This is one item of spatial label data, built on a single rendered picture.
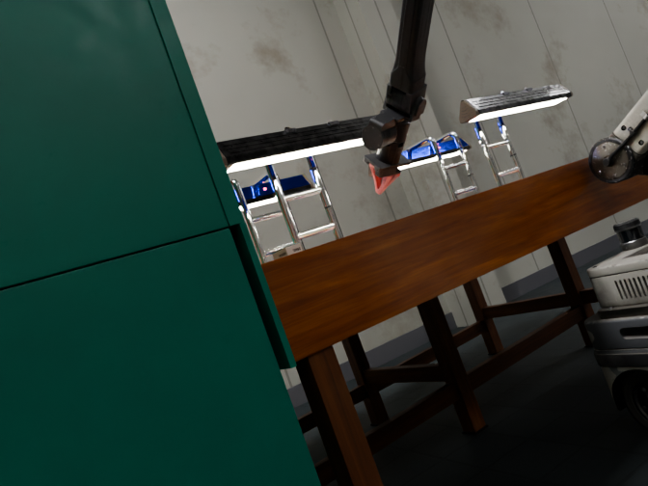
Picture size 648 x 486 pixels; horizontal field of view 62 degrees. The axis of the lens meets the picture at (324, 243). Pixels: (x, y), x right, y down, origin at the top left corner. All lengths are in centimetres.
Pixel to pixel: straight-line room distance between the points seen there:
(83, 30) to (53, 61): 8
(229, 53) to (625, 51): 447
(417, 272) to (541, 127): 428
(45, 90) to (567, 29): 571
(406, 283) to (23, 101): 76
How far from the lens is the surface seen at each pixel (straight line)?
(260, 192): 201
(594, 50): 646
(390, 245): 113
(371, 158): 129
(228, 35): 397
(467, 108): 198
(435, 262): 120
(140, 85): 97
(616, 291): 159
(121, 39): 100
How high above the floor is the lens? 71
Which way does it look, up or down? 3 degrees up
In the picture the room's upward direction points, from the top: 20 degrees counter-clockwise
